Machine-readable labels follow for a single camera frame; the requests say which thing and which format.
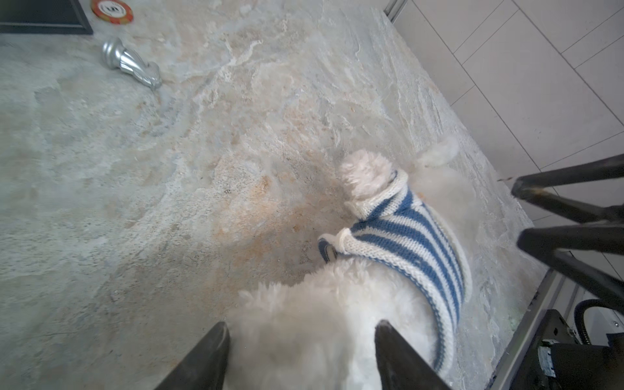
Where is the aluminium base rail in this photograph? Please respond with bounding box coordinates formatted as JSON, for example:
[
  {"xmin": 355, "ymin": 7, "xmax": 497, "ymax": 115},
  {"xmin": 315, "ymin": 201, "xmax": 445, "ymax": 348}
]
[{"xmin": 485, "ymin": 270, "xmax": 585, "ymax": 389}]

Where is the silver chess piece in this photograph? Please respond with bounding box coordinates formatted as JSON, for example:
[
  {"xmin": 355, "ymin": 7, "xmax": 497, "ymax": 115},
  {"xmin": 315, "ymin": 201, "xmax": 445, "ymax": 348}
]
[{"xmin": 102, "ymin": 38, "xmax": 163, "ymax": 90}]

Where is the white fluffy teddy bear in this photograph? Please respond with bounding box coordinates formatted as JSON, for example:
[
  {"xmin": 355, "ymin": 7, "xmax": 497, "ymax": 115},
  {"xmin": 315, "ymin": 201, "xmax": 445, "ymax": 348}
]
[{"xmin": 224, "ymin": 137, "xmax": 479, "ymax": 389}]

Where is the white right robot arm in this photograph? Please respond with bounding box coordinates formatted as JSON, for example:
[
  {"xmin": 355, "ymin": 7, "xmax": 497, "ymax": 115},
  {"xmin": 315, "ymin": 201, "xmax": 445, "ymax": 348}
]
[{"xmin": 511, "ymin": 155, "xmax": 623, "ymax": 389}]

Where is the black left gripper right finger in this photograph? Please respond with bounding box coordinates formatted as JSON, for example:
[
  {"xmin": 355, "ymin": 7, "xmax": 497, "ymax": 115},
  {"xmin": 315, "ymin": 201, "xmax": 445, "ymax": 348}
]
[{"xmin": 375, "ymin": 320, "xmax": 450, "ymax": 390}]

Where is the folded black chess board box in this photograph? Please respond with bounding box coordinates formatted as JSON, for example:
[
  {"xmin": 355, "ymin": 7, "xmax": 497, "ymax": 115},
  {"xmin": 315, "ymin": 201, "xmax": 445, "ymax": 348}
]
[{"xmin": 0, "ymin": 0, "xmax": 94, "ymax": 35}]

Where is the blue white striped shirt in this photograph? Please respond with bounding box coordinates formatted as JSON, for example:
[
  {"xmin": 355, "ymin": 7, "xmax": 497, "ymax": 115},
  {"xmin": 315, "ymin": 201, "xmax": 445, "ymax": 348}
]
[{"xmin": 318, "ymin": 169, "xmax": 472, "ymax": 376}]

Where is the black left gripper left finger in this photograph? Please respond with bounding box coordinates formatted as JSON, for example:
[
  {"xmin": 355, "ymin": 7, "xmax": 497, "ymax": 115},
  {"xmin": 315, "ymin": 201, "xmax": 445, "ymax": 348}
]
[{"xmin": 155, "ymin": 322, "xmax": 231, "ymax": 390}]

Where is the red and white poker chip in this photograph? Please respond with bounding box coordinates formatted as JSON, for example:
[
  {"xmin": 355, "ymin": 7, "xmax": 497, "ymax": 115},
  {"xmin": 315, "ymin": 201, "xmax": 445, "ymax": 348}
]
[{"xmin": 90, "ymin": 0, "xmax": 134, "ymax": 24}]

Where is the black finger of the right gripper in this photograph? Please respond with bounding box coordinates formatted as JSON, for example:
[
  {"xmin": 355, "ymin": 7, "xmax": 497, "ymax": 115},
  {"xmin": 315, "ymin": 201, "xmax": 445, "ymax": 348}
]
[
  {"xmin": 511, "ymin": 154, "xmax": 623, "ymax": 224},
  {"xmin": 516, "ymin": 223, "xmax": 624, "ymax": 308}
]

